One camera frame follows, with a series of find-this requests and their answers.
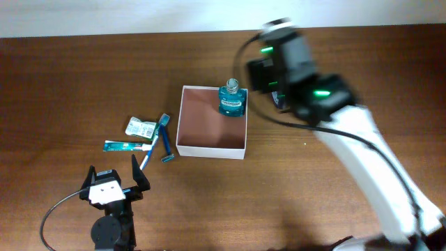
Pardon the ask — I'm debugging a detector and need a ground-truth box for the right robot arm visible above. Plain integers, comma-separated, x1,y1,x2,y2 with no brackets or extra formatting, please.
247,22,445,250

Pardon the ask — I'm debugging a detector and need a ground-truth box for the blue white toothbrush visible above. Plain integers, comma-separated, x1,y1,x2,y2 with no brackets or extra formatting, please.
139,114,170,170

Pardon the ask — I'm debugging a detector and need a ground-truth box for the dark blue pump bottle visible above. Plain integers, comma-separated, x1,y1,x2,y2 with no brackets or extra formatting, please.
271,91,286,109

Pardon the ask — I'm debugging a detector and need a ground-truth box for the blue disposable razor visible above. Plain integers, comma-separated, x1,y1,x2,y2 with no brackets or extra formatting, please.
160,125,175,162

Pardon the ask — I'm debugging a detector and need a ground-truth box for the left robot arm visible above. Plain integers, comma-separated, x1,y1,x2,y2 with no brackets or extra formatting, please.
79,155,151,251

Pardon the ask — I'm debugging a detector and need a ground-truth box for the green white soap box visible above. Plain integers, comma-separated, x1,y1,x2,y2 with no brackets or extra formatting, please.
125,116,159,141

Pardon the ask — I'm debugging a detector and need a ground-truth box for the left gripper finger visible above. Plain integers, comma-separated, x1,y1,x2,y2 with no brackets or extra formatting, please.
82,165,96,189
132,154,151,191

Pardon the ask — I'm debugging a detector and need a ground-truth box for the teal mouthwash bottle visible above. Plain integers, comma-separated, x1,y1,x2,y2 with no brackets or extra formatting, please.
218,78,247,117

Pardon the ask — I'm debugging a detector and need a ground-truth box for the pink open cardboard box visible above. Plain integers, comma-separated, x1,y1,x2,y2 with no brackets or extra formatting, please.
176,86,247,160

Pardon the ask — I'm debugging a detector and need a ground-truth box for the green toothpaste tube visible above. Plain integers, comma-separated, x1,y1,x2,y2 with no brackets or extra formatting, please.
103,140,153,152

